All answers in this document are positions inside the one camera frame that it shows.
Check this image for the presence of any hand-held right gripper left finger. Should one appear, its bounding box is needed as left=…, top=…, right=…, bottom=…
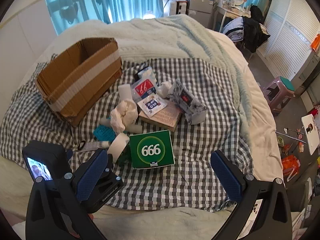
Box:
left=25, top=149, right=108, bottom=240

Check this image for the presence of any white squeeze tube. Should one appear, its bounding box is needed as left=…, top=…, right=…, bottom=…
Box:
left=80, top=141, right=111, bottom=152

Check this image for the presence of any crumpled white tissue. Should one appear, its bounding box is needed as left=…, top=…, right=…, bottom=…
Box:
left=110, top=99, right=139, bottom=133

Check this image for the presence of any white board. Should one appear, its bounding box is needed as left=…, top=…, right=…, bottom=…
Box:
left=301, top=114, right=320, bottom=155

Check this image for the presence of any cardboard box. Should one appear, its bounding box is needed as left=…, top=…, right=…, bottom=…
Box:
left=35, top=37, right=123, bottom=127

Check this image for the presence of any clear floss pick bag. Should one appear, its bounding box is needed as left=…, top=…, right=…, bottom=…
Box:
left=131, top=79, right=158, bottom=103

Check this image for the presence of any teal silicone pad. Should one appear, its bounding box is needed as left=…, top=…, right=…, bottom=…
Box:
left=93, top=125, right=117, bottom=143

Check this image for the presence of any black white patterned wipes pack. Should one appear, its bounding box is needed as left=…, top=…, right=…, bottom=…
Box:
left=168, top=79, right=207, bottom=125

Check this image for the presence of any white paper roll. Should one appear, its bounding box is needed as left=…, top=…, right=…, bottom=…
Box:
left=118, top=84, right=132, bottom=101

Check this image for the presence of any green flat box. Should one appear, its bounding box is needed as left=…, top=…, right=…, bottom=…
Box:
left=129, top=129, right=175, bottom=169

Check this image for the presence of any beige medicine box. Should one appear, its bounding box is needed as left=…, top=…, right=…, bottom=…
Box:
left=139, top=101, right=182, bottom=132

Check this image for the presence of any orange plastic bag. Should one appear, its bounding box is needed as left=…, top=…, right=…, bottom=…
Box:
left=281, top=155, right=300, bottom=178

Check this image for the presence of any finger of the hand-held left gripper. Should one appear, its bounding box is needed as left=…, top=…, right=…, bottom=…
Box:
left=105, top=152, right=118, bottom=178

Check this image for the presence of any white sachet blue print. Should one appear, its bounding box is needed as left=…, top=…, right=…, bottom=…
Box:
left=137, top=95, right=168, bottom=118

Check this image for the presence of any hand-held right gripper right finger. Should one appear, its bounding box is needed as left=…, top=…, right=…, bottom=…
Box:
left=211, top=150, right=292, bottom=240

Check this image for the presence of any white tape roll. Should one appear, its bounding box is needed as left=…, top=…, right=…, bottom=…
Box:
left=107, top=132, right=130, bottom=163

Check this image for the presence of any silver mini fridge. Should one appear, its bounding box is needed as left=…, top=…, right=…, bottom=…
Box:
left=187, top=0, right=218, bottom=28

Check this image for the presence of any pile of dark clothes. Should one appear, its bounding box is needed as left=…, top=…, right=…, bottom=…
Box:
left=222, top=5, right=271, bottom=53

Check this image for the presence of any pink stool teal seat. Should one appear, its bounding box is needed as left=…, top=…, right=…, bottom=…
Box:
left=264, top=76, right=295, bottom=113

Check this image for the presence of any white rabbit figurine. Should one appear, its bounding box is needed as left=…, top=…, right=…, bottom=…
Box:
left=157, top=81, right=173, bottom=98

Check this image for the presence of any white dressing table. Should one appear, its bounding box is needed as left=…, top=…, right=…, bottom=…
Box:
left=216, top=4, right=250, bottom=33

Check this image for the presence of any grey plaid sheet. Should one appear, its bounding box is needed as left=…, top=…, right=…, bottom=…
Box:
left=0, top=57, right=254, bottom=213

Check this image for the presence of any white bed cover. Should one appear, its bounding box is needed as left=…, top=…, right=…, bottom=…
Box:
left=0, top=20, right=283, bottom=240

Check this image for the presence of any light blue tissue pack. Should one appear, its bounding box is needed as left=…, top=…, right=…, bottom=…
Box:
left=135, top=67, right=157, bottom=83

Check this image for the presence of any white louvred wardrobe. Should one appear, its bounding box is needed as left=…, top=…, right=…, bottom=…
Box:
left=257, top=0, right=320, bottom=80

